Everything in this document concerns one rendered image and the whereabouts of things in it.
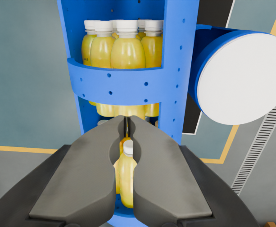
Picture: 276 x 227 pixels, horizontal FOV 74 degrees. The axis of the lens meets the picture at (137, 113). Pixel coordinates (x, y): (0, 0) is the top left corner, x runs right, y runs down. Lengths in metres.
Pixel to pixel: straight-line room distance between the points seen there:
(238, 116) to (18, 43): 1.62
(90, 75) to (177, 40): 0.16
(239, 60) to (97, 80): 0.40
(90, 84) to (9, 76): 1.60
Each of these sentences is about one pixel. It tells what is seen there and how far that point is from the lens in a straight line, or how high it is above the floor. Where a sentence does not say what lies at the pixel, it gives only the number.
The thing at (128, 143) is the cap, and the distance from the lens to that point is 0.48.
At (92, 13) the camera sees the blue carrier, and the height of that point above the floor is 1.00.
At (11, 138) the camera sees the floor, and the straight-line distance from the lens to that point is 2.27.
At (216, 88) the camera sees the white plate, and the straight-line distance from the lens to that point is 0.59.
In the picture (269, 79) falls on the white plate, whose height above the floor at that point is 1.04.
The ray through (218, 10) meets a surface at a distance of 1.50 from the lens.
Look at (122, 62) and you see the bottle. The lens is 0.35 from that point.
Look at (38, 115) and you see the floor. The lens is 1.98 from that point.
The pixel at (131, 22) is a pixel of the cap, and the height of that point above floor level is 1.18.
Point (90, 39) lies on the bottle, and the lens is 0.48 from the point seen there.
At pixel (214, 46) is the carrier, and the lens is 0.58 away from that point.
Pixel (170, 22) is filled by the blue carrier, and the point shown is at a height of 1.22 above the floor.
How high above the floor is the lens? 1.54
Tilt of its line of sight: 62 degrees down
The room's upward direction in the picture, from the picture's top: 178 degrees clockwise
